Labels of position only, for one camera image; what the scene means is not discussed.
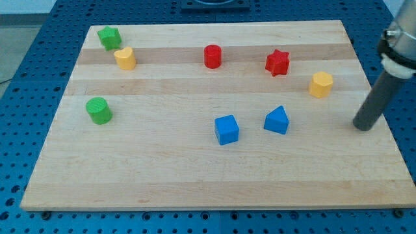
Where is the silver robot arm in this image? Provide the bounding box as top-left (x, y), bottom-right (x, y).
top-left (378, 0), bottom-right (415, 79)

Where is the blue cube block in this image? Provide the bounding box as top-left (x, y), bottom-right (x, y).
top-left (214, 115), bottom-right (239, 146)

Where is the blue triangle block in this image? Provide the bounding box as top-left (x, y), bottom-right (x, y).
top-left (263, 105), bottom-right (290, 135)

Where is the wooden board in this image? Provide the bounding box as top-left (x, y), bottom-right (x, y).
top-left (20, 20), bottom-right (415, 211)

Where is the red cylinder block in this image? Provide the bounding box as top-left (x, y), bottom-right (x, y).
top-left (203, 44), bottom-right (222, 69)

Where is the red star block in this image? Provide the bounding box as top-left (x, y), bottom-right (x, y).
top-left (265, 49), bottom-right (290, 77)

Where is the yellow heart block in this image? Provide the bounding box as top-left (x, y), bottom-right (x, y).
top-left (114, 46), bottom-right (137, 70)

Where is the green cylinder block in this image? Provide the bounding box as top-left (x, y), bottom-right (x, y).
top-left (85, 97), bottom-right (112, 125)

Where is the yellow hexagon block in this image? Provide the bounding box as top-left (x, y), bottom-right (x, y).
top-left (308, 71), bottom-right (333, 98)

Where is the green star block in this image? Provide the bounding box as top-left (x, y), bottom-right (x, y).
top-left (97, 26), bottom-right (122, 51)

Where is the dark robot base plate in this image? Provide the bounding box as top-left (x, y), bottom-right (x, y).
top-left (179, 0), bottom-right (250, 12)

